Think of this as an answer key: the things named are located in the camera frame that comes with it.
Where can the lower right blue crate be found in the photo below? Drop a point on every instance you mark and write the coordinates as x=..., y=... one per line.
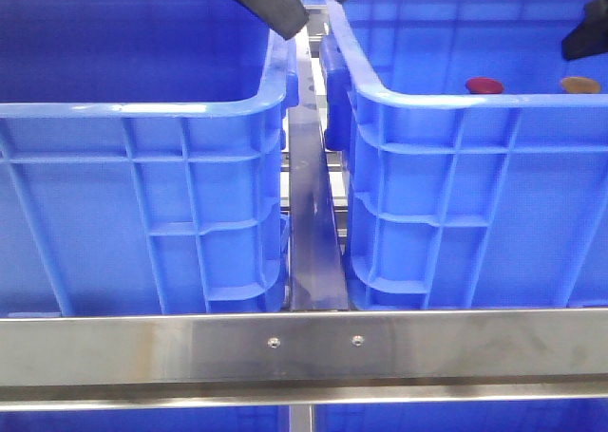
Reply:
x=536, y=415

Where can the steel front shelf rail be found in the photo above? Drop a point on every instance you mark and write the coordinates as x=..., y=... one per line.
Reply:
x=302, y=358

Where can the yellow push button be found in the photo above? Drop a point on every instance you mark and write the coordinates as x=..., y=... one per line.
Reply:
x=580, y=85

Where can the right blue plastic crate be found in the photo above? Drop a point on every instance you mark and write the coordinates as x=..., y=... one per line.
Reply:
x=462, y=201

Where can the lower left blue crate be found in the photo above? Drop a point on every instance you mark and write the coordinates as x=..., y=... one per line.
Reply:
x=227, y=418

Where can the steel centre divider bar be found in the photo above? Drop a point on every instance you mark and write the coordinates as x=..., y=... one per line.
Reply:
x=317, y=276

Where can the left blue plastic crate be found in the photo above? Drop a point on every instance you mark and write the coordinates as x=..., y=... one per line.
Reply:
x=140, y=158

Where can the red push button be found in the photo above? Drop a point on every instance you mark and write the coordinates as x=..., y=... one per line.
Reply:
x=481, y=85

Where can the blue plastic crate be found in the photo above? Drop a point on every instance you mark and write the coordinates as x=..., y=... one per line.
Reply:
x=140, y=158
x=462, y=201

